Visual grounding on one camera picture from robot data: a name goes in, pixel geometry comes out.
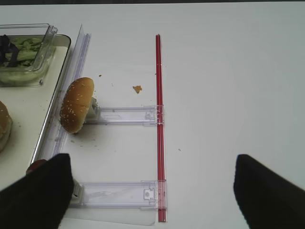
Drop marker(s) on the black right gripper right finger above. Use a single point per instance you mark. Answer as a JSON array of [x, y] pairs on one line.
[[266, 199]]

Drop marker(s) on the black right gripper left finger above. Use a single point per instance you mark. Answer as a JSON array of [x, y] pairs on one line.
[[38, 201]]

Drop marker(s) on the sesame bun one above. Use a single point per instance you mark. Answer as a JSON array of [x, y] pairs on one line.
[[5, 125], [76, 104]]

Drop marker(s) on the sliced meat patties on rack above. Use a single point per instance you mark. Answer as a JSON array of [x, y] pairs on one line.
[[35, 167]]

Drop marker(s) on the green lettuce in container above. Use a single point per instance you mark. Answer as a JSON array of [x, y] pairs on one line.
[[34, 59]]

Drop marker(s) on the bread crumb piece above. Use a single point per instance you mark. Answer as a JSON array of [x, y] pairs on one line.
[[137, 89]]

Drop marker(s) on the right clear vertical divider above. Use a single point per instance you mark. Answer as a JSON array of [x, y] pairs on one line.
[[57, 133]]

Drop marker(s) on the cream metal tray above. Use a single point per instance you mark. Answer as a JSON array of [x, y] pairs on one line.
[[29, 107]]

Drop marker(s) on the lower right clear pusher track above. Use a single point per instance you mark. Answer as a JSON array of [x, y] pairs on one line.
[[149, 194]]

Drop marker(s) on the clear pusher track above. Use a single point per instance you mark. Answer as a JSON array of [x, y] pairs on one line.
[[143, 115], [149, 194]]

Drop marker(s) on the upper right clear pusher track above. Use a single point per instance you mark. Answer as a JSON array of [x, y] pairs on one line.
[[143, 115]]

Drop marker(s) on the clear plastic salad container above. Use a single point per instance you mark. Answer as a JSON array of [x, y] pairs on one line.
[[45, 30]]

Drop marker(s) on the shredded purple cabbage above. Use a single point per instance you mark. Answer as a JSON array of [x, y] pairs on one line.
[[8, 51]]

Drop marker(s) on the right red rail strip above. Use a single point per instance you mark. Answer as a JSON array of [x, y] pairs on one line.
[[160, 129]]

